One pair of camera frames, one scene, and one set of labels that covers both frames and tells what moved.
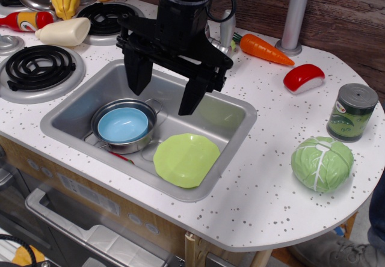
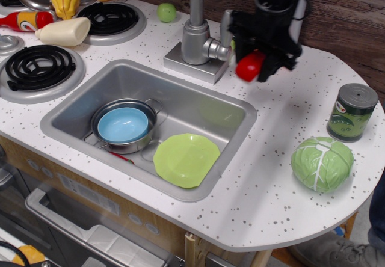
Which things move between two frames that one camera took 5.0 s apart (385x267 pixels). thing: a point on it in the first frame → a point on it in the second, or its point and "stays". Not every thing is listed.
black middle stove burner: x=104 y=26 stays
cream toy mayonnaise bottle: x=69 y=32 stays
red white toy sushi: x=303 y=78 → x=249 y=66
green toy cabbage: x=322 y=163 stays
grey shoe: x=334 y=250 stays
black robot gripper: x=177 y=36 → x=267 y=29
